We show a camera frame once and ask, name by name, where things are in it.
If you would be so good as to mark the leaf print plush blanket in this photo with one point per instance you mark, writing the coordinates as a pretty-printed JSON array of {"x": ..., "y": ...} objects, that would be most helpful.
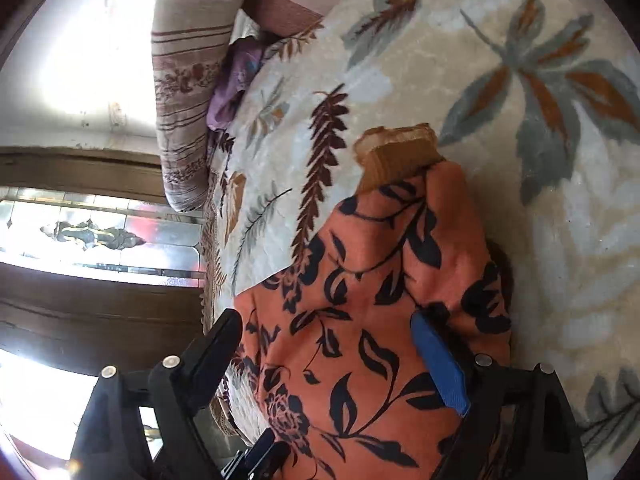
[{"x": 500, "y": 35}]

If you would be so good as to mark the brown quilted bedspread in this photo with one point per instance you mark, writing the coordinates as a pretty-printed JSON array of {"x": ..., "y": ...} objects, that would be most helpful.
[{"x": 209, "y": 240}]

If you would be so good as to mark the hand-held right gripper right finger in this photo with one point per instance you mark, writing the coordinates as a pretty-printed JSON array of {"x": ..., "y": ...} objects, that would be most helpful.
[{"x": 440, "y": 360}]

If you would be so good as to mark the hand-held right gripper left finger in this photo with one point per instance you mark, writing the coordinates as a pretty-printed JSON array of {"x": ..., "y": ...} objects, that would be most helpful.
[{"x": 220, "y": 355}]

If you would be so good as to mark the striped floral bolster pillow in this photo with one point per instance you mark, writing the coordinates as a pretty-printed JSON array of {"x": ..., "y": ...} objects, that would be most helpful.
[{"x": 185, "y": 60}]

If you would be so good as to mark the purple cloth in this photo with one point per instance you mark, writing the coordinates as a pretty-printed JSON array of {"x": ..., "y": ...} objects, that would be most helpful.
[{"x": 227, "y": 95}]

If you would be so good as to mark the wooden mirrored wardrobe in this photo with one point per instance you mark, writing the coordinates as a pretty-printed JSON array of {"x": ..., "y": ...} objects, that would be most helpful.
[{"x": 75, "y": 305}]

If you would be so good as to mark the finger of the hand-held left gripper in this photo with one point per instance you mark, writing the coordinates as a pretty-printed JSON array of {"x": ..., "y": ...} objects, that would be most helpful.
[{"x": 262, "y": 455}]

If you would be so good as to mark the orange floral garment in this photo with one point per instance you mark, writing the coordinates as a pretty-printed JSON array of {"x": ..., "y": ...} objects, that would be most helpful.
[{"x": 375, "y": 260}]

